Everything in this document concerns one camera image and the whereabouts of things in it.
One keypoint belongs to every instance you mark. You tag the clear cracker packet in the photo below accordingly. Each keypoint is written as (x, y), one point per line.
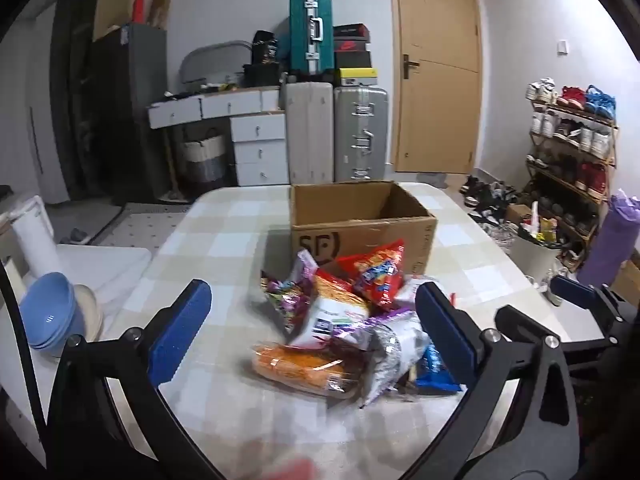
(300, 367)

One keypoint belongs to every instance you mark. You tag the purple yoga mat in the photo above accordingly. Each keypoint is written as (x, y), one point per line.
(612, 240)

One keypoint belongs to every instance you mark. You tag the red chip bag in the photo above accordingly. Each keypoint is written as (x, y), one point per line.
(375, 272)

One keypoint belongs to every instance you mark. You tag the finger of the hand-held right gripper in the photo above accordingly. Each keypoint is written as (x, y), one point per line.
(522, 321)
(575, 290)

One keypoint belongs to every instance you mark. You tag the wooden shoe rack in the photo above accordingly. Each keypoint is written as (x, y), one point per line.
(580, 116)

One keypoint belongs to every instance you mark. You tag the patterned floor mat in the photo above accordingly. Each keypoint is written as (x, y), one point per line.
(135, 222)

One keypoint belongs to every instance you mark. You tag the grey fridge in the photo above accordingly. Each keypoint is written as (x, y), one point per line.
(142, 110)

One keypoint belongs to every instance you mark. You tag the pink purple snack packet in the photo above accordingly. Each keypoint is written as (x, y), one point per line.
(306, 262)

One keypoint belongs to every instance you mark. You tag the wall light switch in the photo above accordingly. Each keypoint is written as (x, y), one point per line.
(563, 46)

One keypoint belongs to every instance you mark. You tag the brown cardboard carton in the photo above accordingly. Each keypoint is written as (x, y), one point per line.
(629, 280)

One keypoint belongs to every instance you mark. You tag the blue snack packet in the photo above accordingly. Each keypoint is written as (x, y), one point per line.
(434, 377)

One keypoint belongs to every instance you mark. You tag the rows of assorted shoes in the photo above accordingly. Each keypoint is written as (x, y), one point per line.
(595, 180)

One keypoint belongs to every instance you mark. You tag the brown cardboard box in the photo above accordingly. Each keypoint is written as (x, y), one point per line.
(360, 240)

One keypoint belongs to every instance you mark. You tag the white and red snack packet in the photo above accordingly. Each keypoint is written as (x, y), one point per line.
(411, 290)

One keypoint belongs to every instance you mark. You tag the silver suitcase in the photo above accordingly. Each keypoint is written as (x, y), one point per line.
(360, 130)

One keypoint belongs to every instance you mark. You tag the grey oval tray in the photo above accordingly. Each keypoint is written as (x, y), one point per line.
(215, 60)

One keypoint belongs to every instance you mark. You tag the beige suitcase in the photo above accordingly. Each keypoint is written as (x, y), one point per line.
(310, 132)

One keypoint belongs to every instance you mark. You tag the red and black shoe box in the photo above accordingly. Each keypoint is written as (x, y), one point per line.
(351, 45)

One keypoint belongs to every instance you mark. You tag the black storage box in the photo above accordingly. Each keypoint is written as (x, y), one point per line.
(261, 76)

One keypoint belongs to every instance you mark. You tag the red paper bag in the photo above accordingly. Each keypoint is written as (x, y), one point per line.
(140, 10)

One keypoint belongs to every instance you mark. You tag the woven basket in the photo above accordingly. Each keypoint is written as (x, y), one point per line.
(202, 157)

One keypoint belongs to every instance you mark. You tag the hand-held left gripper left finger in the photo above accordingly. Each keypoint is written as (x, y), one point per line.
(182, 330)

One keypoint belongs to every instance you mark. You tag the dark wardrobe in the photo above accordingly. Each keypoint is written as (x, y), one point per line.
(77, 100)

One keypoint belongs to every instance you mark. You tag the brown paper bag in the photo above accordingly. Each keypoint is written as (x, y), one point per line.
(161, 10)

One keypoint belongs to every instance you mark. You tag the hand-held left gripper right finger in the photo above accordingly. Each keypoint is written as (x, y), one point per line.
(445, 330)

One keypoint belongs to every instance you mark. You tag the yellow and black shoe box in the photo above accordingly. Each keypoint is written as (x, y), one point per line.
(357, 76)

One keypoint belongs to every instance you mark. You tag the beige plate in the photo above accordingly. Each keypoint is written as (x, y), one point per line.
(92, 315)

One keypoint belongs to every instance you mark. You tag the flat cardboard sheet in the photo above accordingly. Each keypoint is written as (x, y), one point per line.
(115, 0)

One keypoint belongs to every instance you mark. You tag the white desk with drawers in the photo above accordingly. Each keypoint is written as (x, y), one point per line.
(257, 155)

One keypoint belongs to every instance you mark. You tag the silver foil snack packet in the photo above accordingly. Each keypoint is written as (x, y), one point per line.
(395, 355)

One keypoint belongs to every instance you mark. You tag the blue bowl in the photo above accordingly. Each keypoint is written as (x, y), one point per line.
(75, 332)
(47, 300)

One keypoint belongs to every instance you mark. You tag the wooden door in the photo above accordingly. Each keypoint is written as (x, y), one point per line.
(440, 110)

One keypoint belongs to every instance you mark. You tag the pile of dark shoes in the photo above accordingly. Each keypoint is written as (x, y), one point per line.
(487, 195)

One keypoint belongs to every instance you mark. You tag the black bag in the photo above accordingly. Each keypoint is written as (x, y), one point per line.
(265, 47)

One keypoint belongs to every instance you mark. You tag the teal suitcase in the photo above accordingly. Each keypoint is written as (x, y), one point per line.
(302, 35)

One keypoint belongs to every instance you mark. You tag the dark purple snack packet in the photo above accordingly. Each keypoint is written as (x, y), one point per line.
(280, 295)

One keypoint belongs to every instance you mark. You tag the red packet with barcode label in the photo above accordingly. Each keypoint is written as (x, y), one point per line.
(330, 310)

